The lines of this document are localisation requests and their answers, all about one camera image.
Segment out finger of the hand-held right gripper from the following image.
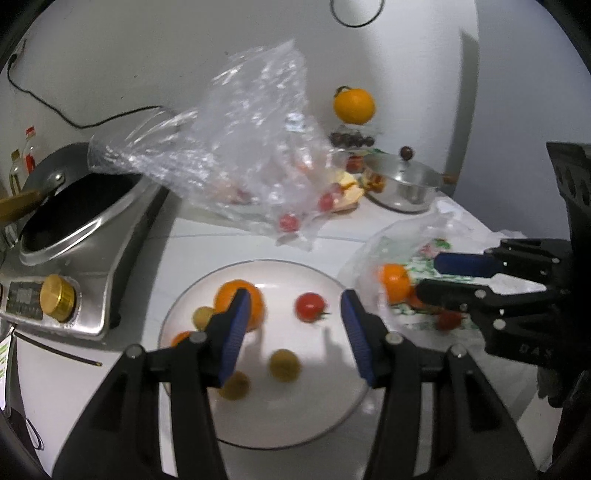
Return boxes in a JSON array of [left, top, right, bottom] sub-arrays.
[[434, 237, 574, 288], [416, 278, 569, 324]]

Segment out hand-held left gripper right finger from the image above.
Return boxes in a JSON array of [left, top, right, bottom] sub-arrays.
[[341, 290, 539, 480]]

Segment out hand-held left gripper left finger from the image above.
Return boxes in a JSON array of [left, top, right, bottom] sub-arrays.
[[53, 288, 252, 480]]

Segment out small yellow green fruit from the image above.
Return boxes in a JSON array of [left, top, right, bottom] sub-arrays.
[[192, 305, 217, 331], [269, 349, 302, 382], [217, 370, 252, 402]]

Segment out printed plastic bag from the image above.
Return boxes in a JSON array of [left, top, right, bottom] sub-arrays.
[[337, 196, 509, 334]]

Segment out white plate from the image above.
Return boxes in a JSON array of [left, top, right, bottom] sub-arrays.
[[157, 259, 375, 450]]

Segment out steel pot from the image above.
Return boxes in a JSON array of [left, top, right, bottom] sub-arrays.
[[362, 157, 458, 213]]

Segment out steel pot lid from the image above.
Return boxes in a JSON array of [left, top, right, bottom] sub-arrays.
[[364, 146, 445, 186]]

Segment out orange peel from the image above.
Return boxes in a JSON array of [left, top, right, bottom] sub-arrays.
[[330, 170, 387, 214]]

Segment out silver induction cooker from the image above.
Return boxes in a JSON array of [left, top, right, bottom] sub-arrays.
[[0, 171, 170, 343]]

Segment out white door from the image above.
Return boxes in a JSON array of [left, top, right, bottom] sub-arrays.
[[443, 0, 591, 241]]

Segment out large orange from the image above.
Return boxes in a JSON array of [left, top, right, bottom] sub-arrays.
[[333, 85, 376, 126]]

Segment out clear plastic bag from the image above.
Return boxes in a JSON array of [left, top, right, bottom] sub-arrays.
[[86, 39, 366, 253]]

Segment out black wok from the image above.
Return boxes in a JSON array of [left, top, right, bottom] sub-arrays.
[[0, 141, 94, 223]]

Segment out red cap sauce bottle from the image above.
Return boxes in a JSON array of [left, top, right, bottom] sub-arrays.
[[21, 125, 40, 175]]

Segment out clear oil bottle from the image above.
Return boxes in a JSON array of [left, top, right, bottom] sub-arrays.
[[8, 148, 24, 195]]

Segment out thin black cable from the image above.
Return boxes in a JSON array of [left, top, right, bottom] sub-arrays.
[[14, 332, 100, 367]]

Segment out black cooker power cable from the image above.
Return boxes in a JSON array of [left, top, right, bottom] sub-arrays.
[[6, 46, 165, 131]]

